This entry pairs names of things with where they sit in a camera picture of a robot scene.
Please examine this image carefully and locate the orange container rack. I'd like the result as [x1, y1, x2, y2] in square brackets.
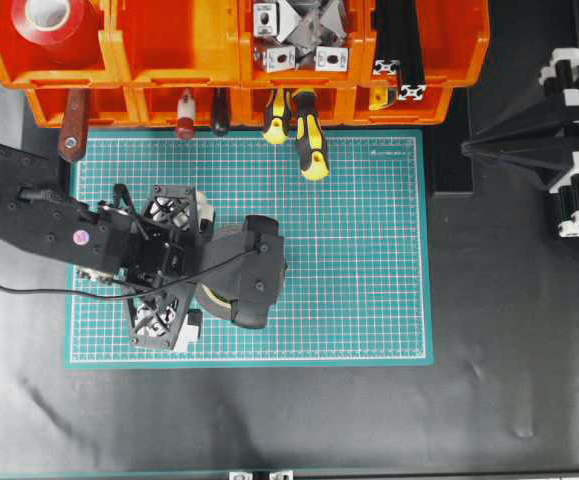
[0, 1, 490, 128]

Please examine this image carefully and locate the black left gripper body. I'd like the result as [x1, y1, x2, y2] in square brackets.
[113, 184, 215, 352]

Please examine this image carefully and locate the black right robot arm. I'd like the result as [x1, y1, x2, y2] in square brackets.
[462, 47, 579, 255]

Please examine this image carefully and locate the black aluminium extrusion profile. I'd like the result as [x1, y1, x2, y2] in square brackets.
[397, 1, 426, 101]

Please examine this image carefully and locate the black cable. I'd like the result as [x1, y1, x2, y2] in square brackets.
[0, 247, 263, 302]

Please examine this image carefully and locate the grey corner bracket front left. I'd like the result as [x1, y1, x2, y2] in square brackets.
[253, 46, 296, 73]

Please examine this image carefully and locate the teal cutting mat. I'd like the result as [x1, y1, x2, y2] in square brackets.
[64, 129, 433, 369]

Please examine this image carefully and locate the grey corner bracket front right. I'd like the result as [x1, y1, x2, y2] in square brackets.
[314, 46, 349, 72]

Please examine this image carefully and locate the red tape roll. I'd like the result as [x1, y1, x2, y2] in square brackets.
[10, 0, 100, 67]

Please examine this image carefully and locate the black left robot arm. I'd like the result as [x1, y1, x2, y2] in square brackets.
[0, 144, 214, 352]

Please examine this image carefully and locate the brown wooden tool handle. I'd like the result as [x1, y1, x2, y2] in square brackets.
[58, 89, 90, 163]

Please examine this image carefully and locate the yellow black screwdriver, short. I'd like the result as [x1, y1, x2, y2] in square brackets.
[262, 88, 291, 145]

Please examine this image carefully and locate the grey aluminium corner bracket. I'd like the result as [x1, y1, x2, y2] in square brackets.
[252, 1, 289, 38]

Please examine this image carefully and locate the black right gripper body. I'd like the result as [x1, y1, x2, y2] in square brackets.
[462, 104, 579, 193]

